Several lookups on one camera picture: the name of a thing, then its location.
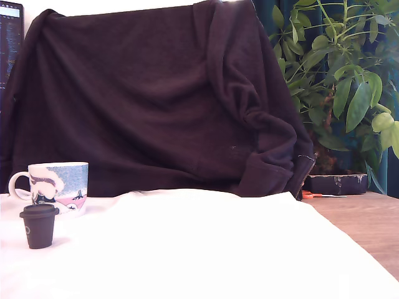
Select grey cup-shaped coffee capsule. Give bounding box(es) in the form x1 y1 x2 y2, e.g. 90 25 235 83
19 204 60 250

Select dark draped sweater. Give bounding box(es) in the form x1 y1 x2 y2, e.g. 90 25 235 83
0 0 316 202

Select white table cloth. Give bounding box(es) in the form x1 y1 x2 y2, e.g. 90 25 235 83
0 188 399 299

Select dark rectangular planter box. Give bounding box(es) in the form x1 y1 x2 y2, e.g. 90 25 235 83
306 173 369 196

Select white mug with cartoon print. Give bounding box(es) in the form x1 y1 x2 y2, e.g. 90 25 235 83
8 161 90 218

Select green leafy house plant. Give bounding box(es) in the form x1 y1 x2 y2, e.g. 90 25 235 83
269 0 399 194

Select computer monitor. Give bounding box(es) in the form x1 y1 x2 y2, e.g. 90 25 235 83
0 0 26 115

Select orange-handled scissors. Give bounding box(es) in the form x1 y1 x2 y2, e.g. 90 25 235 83
301 189 348 201

